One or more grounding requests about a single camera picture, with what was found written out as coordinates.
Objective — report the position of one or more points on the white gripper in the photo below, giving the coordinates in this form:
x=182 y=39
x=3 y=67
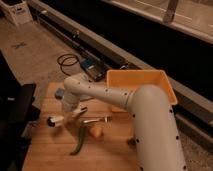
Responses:
x=69 y=103

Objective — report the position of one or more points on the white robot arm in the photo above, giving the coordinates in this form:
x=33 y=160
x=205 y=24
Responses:
x=157 y=138

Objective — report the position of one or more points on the green chili pepper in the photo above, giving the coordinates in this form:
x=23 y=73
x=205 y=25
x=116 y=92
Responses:
x=81 y=138

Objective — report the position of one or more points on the yellow potato piece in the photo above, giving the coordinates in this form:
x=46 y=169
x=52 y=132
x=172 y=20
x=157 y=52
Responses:
x=96 y=131

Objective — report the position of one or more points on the silver metal fork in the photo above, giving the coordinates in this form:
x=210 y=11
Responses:
x=102 y=119

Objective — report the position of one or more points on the black chair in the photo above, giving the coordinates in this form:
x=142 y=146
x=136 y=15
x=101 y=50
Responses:
x=16 y=111

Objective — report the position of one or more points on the blue electronic box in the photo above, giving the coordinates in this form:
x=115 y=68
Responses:
x=87 y=64

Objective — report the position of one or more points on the yellow plastic bin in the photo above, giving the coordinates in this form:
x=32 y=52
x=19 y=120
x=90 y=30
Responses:
x=131 y=80

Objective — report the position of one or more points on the white storage box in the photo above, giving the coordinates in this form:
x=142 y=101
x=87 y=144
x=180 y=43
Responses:
x=17 y=14

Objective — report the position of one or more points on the metal window rail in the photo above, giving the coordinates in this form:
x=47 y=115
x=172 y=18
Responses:
x=122 y=36

